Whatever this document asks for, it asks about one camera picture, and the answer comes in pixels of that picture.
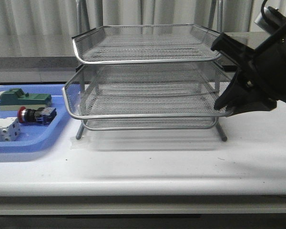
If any silver mesh bottom tray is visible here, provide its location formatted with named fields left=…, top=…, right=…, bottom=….
left=83, top=116, right=218, bottom=131

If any white circuit breaker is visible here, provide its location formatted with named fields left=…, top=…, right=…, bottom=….
left=0, top=117, right=20, bottom=142

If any silver mesh tray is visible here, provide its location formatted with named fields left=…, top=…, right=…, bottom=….
left=72, top=24, right=221, bottom=64
left=62, top=62, right=233, bottom=119
left=83, top=116, right=218, bottom=131

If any green electrical switch module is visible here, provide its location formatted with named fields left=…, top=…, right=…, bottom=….
left=0, top=88, right=52, bottom=111

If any blue plastic tray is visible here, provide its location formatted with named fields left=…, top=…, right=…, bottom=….
left=0, top=84, right=70, bottom=153

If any red emergency stop button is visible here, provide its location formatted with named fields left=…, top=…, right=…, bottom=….
left=17, top=106, right=57, bottom=125

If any grey metal rack frame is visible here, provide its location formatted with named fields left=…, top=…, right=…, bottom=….
left=71, top=0, right=236, bottom=142

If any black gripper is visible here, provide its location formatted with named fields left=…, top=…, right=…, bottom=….
left=211, top=17, right=286, bottom=116

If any silver mesh top tray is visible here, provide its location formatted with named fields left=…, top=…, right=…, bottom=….
left=72, top=24, right=221, bottom=64

